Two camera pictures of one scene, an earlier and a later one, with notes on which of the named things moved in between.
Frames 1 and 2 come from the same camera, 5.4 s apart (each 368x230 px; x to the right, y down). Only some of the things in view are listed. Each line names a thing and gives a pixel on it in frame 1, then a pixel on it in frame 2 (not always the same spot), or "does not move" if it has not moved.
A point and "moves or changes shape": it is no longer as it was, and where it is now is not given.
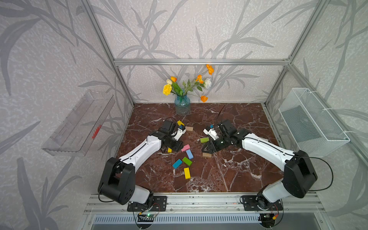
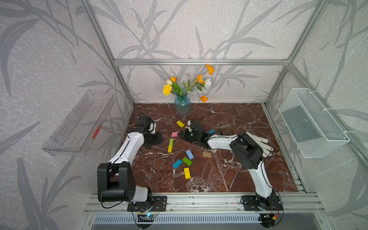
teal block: x=178 y=162 does not move
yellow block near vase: x=180 y=123 does not move
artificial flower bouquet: x=172 y=86 does not move
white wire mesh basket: x=312 y=129 does not move
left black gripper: x=178 y=146 → x=158 y=139
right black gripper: x=207 y=144 → x=183 y=133
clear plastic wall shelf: x=78 y=131 does not move
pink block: x=185 y=148 moves or changes shape
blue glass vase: x=182 y=105 does not move
